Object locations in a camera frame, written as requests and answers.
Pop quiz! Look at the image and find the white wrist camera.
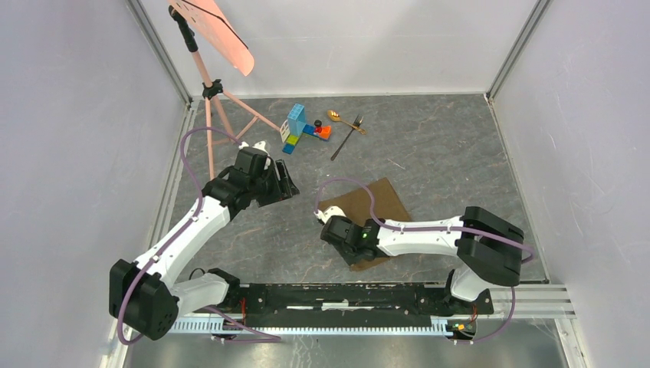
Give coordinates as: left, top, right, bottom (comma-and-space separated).
238, 140, 269, 156
314, 205, 346, 225

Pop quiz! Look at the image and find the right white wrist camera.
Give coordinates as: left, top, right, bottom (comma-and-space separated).
314, 205, 346, 225

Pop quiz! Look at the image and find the colourful toy block structure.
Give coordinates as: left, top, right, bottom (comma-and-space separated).
280, 103, 332, 155

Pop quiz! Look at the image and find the brown cloth napkin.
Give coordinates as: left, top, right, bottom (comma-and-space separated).
317, 178, 412, 272

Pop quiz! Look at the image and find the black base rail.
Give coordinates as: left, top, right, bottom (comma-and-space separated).
217, 283, 494, 328

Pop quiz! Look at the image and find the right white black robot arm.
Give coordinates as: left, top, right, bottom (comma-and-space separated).
314, 206, 534, 313

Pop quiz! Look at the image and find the white slotted cable duct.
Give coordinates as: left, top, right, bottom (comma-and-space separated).
169, 314, 476, 337

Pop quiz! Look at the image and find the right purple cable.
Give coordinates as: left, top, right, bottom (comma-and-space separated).
314, 176, 535, 345

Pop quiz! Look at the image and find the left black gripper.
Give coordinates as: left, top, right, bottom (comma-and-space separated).
249, 159, 300, 208

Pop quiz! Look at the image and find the black fork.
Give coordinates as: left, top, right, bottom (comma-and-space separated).
330, 114, 366, 161

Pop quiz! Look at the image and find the gold spoon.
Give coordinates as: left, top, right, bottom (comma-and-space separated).
327, 110, 367, 135

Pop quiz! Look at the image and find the pink music stand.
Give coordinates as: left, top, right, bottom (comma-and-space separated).
168, 0, 281, 178

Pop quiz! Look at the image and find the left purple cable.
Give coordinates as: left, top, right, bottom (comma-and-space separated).
115, 126, 283, 347

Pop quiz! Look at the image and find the purple cable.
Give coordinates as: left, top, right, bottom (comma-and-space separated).
115, 126, 283, 347
314, 176, 535, 345

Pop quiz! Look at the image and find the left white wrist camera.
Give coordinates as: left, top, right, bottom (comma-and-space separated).
238, 140, 269, 156

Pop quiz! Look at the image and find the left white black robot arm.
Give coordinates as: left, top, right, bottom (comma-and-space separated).
108, 141, 299, 340

